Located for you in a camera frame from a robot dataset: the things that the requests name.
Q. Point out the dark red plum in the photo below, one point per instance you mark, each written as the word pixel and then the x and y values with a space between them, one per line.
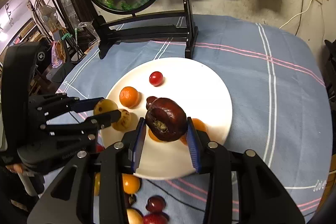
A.
pixel 155 218

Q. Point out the dark purple plum front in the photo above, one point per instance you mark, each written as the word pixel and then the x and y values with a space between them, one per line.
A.
pixel 149 101

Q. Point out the small red tomato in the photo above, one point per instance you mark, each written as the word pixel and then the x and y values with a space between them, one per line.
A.
pixel 156 78

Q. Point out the standing fan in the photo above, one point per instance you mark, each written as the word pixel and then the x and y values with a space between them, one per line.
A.
pixel 49 17

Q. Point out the pale beige small fruit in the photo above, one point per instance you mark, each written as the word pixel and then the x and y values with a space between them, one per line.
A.
pixel 104 106

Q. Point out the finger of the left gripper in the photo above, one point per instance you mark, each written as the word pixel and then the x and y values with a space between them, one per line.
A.
pixel 54 105
pixel 99 120

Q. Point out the orange mandarin near front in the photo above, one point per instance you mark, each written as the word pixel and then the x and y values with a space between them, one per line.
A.
pixel 152 136

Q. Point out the person's hand holding handle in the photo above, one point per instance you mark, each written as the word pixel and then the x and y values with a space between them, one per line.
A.
pixel 17 168

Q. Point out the blue striped tablecloth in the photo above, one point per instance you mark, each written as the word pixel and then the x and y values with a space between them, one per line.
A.
pixel 280 106

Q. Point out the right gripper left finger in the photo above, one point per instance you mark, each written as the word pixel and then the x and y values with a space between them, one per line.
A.
pixel 69 198

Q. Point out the large dark purple fruit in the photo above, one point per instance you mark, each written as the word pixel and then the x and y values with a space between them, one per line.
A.
pixel 166 119

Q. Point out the pale yellow round fruit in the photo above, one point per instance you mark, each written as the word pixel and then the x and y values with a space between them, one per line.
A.
pixel 134 217

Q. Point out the small olive fruit top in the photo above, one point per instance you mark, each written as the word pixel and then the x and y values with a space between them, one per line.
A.
pixel 97 184

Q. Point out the large orange mandarin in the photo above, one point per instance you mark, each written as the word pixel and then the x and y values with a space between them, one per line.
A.
pixel 198 125

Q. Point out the small orange on plate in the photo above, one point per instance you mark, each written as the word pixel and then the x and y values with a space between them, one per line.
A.
pixel 129 97

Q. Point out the orange fruit upper middle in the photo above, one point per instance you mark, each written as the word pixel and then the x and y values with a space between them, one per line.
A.
pixel 131 184

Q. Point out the large red tomato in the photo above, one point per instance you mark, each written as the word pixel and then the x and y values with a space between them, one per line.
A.
pixel 99 148

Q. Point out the white oval plate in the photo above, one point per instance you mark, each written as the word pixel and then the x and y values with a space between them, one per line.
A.
pixel 198 90

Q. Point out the dark brown speckled fruit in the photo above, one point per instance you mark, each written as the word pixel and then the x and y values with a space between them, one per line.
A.
pixel 130 200

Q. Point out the small dark purple plum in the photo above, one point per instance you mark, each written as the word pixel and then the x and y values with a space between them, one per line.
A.
pixel 155 204

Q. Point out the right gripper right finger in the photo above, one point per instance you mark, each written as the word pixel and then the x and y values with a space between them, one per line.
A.
pixel 262 198

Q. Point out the brown potato-like fruit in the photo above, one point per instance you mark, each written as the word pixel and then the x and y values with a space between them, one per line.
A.
pixel 124 122

